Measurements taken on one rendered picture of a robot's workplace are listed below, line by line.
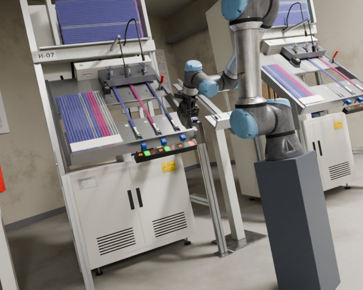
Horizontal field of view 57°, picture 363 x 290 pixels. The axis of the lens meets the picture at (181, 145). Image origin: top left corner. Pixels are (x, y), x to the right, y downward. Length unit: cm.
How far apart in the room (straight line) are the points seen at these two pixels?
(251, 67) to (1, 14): 407
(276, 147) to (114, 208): 108
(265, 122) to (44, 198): 371
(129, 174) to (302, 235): 109
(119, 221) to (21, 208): 259
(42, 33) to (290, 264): 198
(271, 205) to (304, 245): 19
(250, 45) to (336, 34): 361
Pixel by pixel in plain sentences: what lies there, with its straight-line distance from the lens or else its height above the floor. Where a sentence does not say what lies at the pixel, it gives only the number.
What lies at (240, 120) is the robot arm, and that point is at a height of 73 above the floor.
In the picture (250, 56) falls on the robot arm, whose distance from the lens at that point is 123.
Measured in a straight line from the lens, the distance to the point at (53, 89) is 216.
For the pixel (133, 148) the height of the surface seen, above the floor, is 69.
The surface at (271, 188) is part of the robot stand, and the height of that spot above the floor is 44.
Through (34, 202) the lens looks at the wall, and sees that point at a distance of 457.
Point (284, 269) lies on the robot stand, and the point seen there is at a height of 11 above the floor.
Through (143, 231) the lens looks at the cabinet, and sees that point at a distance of 211.
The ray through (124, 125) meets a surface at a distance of 185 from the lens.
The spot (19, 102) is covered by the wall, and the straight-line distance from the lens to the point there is 464.
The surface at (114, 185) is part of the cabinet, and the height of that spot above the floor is 50.
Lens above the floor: 73
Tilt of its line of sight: 2 degrees down
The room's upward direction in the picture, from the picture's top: 12 degrees counter-clockwise
